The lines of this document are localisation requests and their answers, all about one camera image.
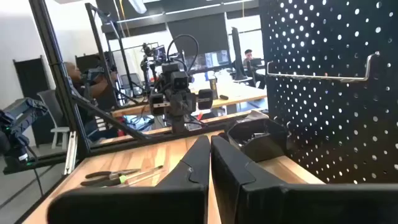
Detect black partition panel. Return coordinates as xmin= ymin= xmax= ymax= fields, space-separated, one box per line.
xmin=12 ymin=55 xmax=57 ymax=147

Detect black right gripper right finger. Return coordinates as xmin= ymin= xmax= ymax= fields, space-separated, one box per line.
xmin=210 ymin=135 xmax=398 ymax=224

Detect black-handled needle-nose pliers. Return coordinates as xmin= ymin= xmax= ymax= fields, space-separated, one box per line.
xmin=80 ymin=169 xmax=141 ymax=188

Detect green and black screwdriver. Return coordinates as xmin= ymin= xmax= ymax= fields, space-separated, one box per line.
xmin=102 ymin=165 xmax=164 ymax=188

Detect black background station frame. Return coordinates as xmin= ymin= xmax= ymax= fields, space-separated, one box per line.
xmin=84 ymin=2 xmax=134 ymax=108

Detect dark bottle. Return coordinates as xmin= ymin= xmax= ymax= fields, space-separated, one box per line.
xmin=208 ymin=77 xmax=219 ymax=100

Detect black computer monitor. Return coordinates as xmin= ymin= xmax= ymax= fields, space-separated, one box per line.
xmin=231 ymin=27 xmax=253 ymax=83

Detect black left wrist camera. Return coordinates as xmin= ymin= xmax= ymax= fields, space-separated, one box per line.
xmin=170 ymin=70 xmax=190 ymax=91

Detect person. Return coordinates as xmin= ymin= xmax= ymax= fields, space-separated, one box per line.
xmin=242 ymin=49 xmax=267 ymax=90
xmin=63 ymin=61 xmax=121 ymax=141

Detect black perforated pegboard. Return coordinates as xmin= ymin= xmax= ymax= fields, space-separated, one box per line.
xmin=259 ymin=0 xmax=398 ymax=185

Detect silver pegboard rail holder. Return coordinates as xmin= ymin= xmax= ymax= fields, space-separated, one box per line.
xmin=266 ymin=51 xmax=381 ymax=83

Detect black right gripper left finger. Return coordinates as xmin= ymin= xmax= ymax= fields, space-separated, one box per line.
xmin=46 ymin=135 xmax=211 ymax=224

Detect black aluminium table frame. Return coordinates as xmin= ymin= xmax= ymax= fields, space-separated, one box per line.
xmin=2 ymin=0 xmax=262 ymax=175

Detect black roller screen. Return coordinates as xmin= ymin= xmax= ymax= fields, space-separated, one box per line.
xmin=167 ymin=12 xmax=231 ymax=57

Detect black parts bin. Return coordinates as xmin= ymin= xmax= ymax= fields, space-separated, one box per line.
xmin=226 ymin=110 xmax=292 ymax=163

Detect grey chair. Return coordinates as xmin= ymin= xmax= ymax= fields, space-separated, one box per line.
xmin=37 ymin=90 xmax=71 ymax=149

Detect background wooden table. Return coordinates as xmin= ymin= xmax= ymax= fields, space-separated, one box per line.
xmin=111 ymin=81 xmax=268 ymax=118

